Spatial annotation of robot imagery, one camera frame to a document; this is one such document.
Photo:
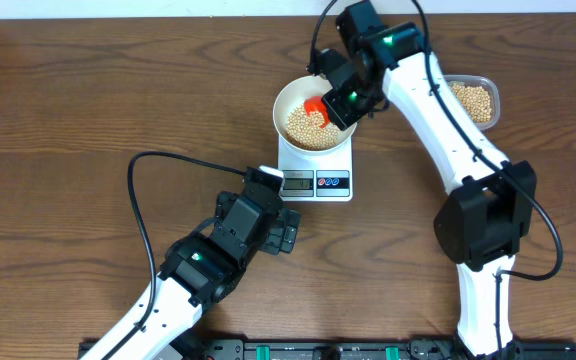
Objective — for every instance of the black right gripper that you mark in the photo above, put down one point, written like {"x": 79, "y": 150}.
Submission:
{"x": 340, "y": 113}

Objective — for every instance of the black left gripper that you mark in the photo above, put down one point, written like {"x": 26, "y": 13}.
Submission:
{"x": 281, "y": 234}

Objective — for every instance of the red plastic measuring scoop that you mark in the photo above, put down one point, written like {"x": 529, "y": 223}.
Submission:
{"x": 316, "y": 104}

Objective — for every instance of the pile of dried soybeans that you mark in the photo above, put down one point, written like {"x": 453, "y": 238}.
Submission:
{"x": 475, "y": 100}

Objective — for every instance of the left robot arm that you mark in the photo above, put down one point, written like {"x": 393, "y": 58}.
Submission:
{"x": 199, "y": 271}

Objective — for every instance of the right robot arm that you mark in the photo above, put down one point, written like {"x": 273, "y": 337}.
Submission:
{"x": 490, "y": 200}

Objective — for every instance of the white round bowl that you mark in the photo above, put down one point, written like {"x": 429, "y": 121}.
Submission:
{"x": 296, "y": 127}

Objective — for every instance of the white digital kitchen scale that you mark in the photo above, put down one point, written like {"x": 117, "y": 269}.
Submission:
{"x": 316, "y": 176}

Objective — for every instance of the clear plastic food container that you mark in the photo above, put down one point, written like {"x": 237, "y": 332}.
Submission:
{"x": 489, "y": 86}

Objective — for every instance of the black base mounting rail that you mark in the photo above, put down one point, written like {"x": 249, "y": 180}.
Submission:
{"x": 416, "y": 348}

